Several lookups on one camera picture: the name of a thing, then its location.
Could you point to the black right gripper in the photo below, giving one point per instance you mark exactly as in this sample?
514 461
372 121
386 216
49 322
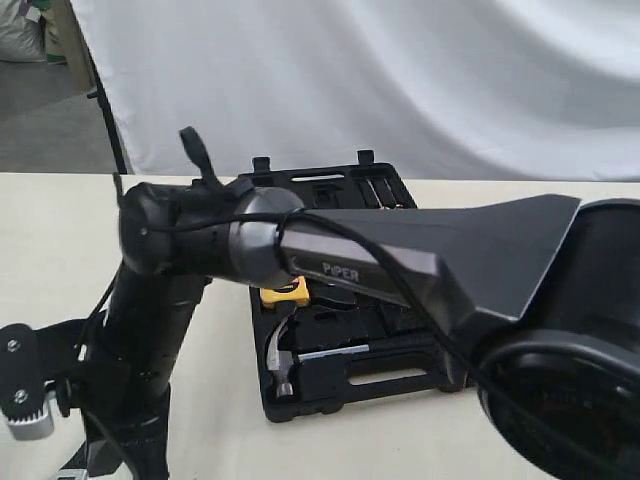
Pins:
145 325

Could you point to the claw hammer black grip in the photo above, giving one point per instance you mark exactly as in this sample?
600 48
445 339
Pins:
280 362

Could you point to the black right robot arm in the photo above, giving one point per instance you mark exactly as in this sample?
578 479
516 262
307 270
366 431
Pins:
537 299

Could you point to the black plastic tool case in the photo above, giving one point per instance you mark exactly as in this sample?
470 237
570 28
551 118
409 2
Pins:
336 317

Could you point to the yellow tape measure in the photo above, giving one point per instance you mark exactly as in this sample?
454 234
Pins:
296 291

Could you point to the black backdrop stand pole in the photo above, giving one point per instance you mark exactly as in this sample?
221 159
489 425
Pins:
98 93

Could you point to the yellow black screwdriver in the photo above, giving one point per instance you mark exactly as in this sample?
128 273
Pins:
378 194

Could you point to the white sack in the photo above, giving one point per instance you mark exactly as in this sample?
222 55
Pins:
29 33

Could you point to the white backdrop cloth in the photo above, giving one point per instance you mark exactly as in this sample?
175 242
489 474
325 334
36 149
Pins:
441 89

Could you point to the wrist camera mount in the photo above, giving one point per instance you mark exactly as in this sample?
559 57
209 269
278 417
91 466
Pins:
34 364

